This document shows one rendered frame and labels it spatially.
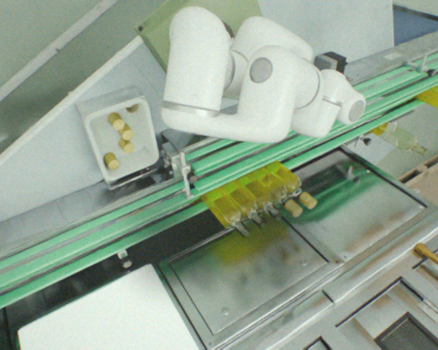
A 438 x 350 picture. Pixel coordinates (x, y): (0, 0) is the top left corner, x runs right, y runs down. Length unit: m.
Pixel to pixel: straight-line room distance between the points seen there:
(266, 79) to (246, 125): 0.07
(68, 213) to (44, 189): 0.11
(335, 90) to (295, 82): 0.24
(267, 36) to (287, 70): 0.15
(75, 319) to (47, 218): 0.29
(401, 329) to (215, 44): 0.90
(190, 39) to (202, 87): 0.06
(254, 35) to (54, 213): 0.75
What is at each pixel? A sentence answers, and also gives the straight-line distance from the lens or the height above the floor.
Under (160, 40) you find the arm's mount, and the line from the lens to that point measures 0.91.
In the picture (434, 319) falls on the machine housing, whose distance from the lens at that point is 1.16.
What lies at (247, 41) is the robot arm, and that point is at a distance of 0.65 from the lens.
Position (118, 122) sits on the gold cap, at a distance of 0.98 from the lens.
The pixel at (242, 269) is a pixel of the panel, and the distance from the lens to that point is 1.07.
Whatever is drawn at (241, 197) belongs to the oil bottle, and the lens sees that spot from 1.04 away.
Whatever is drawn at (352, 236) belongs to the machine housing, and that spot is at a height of 1.24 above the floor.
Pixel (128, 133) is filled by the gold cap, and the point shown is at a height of 0.81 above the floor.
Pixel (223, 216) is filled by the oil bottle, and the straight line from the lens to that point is 1.00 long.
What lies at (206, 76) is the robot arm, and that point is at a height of 1.26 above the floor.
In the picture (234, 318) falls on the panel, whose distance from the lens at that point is 0.99.
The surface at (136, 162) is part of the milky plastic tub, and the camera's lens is 1.06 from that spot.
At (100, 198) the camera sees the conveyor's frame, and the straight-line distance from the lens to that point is 1.08.
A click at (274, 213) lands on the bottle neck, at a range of 1.03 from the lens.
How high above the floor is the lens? 1.64
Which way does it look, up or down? 41 degrees down
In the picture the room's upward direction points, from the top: 137 degrees clockwise
